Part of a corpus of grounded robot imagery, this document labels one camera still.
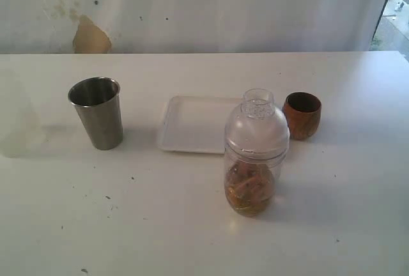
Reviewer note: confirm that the clear plastic shaker lid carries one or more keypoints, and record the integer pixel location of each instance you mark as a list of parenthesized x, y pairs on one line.
[(256, 128)]

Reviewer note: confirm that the clear plastic measuring cup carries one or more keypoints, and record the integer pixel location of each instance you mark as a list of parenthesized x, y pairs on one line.
[(273, 164)]

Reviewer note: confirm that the brown wooden cup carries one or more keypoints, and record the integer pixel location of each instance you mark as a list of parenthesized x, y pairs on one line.
[(303, 112)]

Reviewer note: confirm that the stainless steel cup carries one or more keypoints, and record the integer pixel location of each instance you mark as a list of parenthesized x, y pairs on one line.
[(97, 102)]

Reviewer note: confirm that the white rectangular tray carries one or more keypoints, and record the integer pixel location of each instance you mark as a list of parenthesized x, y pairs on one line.
[(194, 124)]

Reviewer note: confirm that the brown food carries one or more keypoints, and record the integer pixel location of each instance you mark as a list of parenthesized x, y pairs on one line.
[(249, 186)]

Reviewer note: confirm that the white backdrop cloth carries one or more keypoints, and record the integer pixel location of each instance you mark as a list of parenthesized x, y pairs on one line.
[(172, 26)]

